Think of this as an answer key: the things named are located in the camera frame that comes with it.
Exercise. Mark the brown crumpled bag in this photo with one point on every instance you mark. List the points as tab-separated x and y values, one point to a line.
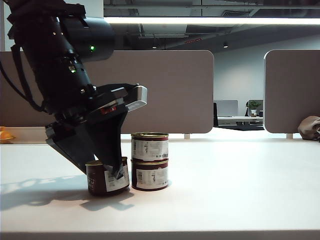
308	127

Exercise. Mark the grey background desk screen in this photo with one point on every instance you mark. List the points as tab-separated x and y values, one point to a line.
226	108

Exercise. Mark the green potted plant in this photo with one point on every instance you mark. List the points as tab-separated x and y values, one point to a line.
254	106

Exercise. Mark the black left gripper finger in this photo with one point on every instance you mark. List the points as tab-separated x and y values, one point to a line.
72	147
107	140

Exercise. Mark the white background desk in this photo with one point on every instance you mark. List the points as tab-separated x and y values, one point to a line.
237	118

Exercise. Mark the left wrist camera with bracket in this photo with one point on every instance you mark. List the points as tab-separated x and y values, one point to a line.
141	96

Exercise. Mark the dark red can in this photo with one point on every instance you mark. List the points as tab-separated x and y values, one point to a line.
100	182
150	177

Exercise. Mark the orange yellow object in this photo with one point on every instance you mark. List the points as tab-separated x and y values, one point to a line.
5	135

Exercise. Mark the red tomato paste can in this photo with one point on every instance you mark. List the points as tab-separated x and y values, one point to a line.
150	147

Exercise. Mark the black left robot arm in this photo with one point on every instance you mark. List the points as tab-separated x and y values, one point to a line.
50	62

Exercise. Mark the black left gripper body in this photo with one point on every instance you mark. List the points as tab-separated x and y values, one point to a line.
75	123

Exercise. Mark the wide brown desk partition panel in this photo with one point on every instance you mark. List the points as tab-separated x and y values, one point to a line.
175	95

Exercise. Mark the long ceiling light strip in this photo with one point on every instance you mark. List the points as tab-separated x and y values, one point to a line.
200	20

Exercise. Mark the narrow brown desk partition panel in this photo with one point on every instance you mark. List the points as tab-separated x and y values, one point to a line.
292	87

